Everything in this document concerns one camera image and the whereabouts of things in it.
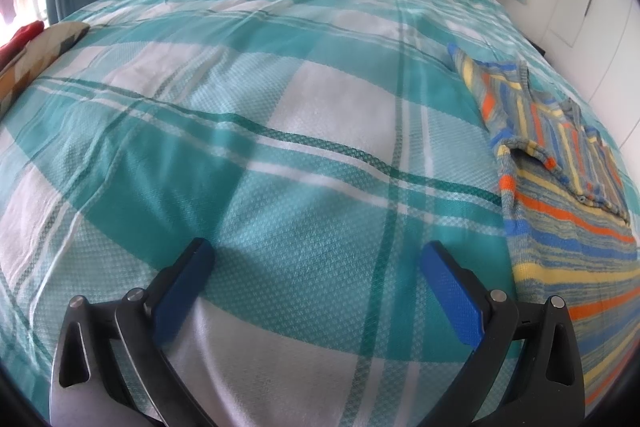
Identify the striped knit sweater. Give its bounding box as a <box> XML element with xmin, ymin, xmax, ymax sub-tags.
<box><xmin>448</xmin><ymin>44</ymin><xmax>639</xmax><ymax>409</ymax></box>

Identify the checkered folded cloth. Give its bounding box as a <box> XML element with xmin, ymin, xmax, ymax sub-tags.
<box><xmin>1</xmin><ymin>22</ymin><xmax>90</xmax><ymax>116</ymax></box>

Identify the teal plaid bedspread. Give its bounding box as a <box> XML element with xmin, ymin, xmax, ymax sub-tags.
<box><xmin>0</xmin><ymin>0</ymin><xmax>640</xmax><ymax>427</ymax></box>

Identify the red cloth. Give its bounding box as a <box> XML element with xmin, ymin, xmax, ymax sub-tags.
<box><xmin>0</xmin><ymin>20</ymin><xmax>44</xmax><ymax>69</ymax></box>

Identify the white wardrobe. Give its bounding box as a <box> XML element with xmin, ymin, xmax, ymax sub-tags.
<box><xmin>544</xmin><ymin>0</ymin><xmax>639</xmax><ymax>146</ymax></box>

